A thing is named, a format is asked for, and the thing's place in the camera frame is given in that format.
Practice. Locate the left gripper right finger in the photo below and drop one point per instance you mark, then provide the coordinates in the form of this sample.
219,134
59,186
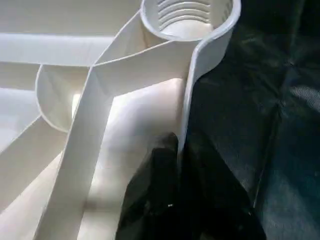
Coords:
220,205

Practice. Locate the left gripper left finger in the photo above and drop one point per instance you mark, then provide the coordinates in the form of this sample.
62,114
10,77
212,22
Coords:
150,200

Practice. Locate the white plastic table top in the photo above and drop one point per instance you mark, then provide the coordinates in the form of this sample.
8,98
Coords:
100,115

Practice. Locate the black work mat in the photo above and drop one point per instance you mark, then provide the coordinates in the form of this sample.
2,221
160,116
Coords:
270,125

